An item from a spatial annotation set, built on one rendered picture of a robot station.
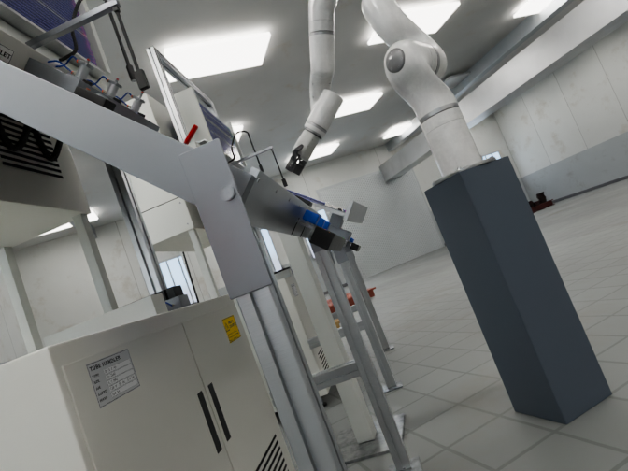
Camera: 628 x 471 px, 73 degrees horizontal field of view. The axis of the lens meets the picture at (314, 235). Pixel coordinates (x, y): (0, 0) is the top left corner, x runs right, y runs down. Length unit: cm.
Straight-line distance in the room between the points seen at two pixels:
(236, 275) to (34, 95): 37
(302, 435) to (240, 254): 20
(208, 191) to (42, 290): 1055
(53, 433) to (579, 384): 118
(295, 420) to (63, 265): 1056
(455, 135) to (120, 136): 94
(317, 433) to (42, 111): 52
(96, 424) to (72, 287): 1021
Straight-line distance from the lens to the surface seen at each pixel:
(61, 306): 1087
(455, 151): 128
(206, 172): 48
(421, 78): 131
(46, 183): 136
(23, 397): 67
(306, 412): 48
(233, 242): 46
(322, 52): 161
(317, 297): 145
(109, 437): 68
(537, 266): 130
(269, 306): 46
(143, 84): 110
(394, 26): 144
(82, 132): 62
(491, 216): 123
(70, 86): 108
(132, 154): 58
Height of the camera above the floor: 58
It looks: 5 degrees up
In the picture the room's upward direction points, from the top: 21 degrees counter-clockwise
